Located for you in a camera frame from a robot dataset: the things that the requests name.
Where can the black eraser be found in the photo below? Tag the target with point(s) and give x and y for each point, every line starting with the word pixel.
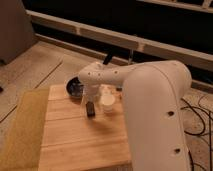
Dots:
pixel 90 109

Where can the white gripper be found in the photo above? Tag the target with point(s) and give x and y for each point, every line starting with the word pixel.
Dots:
pixel 89 93

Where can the dark round bowl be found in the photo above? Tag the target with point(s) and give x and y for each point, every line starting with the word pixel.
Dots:
pixel 74 88

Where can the white plastic cup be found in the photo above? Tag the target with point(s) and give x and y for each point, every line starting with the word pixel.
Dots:
pixel 107 99

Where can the yellow-green foam mat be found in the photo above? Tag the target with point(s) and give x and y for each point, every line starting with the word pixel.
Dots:
pixel 21 148

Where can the white shelf rail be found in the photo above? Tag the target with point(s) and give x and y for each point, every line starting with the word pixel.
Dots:
pixel 166 51

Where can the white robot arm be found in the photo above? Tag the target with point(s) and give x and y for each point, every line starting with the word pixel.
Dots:
pixel 151 96

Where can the black table leg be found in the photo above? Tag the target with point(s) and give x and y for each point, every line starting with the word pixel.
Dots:
pixel 108 58

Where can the grey cabinet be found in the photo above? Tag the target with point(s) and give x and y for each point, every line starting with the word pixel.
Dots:
pixel 16 31

